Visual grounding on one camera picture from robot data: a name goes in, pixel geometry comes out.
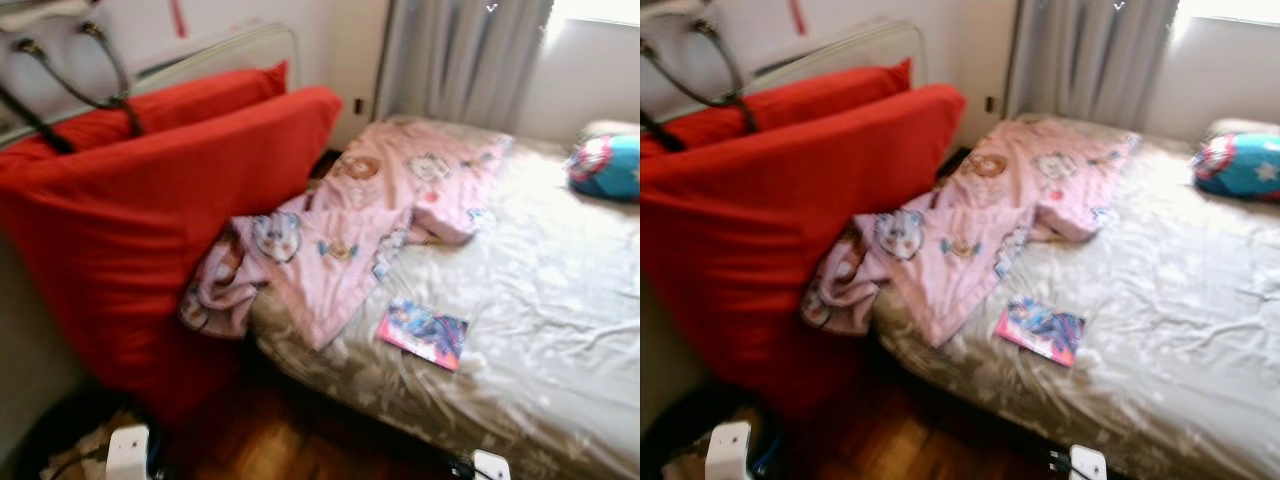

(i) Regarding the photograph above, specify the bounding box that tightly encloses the colourful comic book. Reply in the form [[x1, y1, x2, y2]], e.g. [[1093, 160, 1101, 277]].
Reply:
[[375, 298, 471, 373], [995, 295, 1088, 368]]

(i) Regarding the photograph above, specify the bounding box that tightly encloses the star and stripes bolster pillow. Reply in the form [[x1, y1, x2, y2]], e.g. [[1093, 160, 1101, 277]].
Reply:
[[1190, 133, 1280, 203], [567, 135, 641, 203]]

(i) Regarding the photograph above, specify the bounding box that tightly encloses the bed with beige floral duvet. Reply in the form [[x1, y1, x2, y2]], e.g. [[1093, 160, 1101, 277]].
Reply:
[[245, 113, 641, 480], [870, 112, 1280, 480]]

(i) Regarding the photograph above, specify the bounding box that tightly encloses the large red cushion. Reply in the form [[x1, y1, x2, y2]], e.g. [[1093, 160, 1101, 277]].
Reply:
[[640, 83, 967, 421], [0, 85, 343, 426]]

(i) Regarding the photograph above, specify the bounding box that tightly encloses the black round trash bin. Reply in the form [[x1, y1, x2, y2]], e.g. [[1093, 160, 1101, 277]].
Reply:
[[640, 385, 791, 480], [15, 390, 166, 480]]

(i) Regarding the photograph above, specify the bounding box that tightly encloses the bright window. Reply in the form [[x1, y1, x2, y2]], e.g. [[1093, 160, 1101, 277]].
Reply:
[[550, 0, 641, 26], [1178, 0, 1280, 26]]

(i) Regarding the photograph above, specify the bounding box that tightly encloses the flat red pillow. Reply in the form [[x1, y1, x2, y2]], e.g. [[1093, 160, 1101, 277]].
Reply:
[[640, 58, 913, 156], [0, 60, 291, 161]]

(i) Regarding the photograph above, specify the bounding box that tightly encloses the grey curtain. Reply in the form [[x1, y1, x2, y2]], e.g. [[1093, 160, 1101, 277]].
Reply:
[[375, 0, 554, 136], [1005, 0, 1181, 131]]

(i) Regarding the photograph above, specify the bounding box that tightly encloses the pink cartoon print blanket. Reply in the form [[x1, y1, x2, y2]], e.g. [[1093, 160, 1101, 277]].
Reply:
[[178, 120, 514, 351], [800, 118, 1141, 349]]

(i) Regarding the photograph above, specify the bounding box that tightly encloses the black looped hose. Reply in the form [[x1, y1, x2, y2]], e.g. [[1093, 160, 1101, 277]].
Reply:
[[0, 15, 141, 156], [640, 15, 761, 151]]

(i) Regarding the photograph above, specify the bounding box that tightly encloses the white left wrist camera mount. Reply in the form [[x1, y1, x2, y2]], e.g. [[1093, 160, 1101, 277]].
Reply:
[[105, 425, 151, 480], [705, 420, 753, 480]]

